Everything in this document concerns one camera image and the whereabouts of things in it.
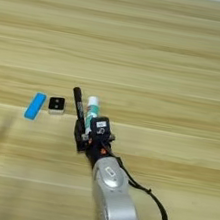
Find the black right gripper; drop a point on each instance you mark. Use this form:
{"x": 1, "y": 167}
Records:
{"x": 99, "y": 145}

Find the white green glue stick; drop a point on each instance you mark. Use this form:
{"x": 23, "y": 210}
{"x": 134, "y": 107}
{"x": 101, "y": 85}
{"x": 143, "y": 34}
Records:
{"x": 92, "y": 110}

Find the blue eraser block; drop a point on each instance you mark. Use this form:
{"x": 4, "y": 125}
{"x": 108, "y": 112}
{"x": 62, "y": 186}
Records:
{"x": 35, "y": 105}

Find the black marker pen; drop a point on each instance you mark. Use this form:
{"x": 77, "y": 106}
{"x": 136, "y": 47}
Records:
{"x": 79, "y": 105}

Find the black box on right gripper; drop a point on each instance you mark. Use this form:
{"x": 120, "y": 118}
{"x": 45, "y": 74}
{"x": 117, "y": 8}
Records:
{"x": 99, "y": 126}

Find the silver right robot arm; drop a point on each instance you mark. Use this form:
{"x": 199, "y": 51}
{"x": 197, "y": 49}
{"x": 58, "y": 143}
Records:
{"x": 115, "y": 200}

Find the small black white cube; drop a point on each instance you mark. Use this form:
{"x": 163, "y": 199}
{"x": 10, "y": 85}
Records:
{"x": 56, "y": 104}

